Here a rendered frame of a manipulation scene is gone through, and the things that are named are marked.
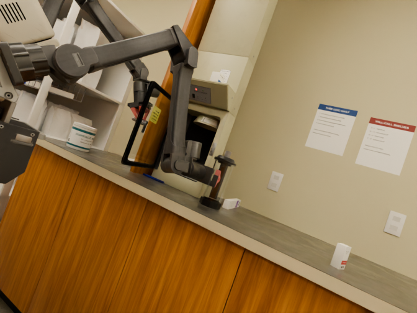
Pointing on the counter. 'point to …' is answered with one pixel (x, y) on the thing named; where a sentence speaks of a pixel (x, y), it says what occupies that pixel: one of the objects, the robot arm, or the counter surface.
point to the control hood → (225, 93)
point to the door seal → (138, 128)
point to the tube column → (237, 27)
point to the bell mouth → (207, 122)
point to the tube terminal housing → (237, 68)
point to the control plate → (200, 94)
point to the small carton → (217, 77)
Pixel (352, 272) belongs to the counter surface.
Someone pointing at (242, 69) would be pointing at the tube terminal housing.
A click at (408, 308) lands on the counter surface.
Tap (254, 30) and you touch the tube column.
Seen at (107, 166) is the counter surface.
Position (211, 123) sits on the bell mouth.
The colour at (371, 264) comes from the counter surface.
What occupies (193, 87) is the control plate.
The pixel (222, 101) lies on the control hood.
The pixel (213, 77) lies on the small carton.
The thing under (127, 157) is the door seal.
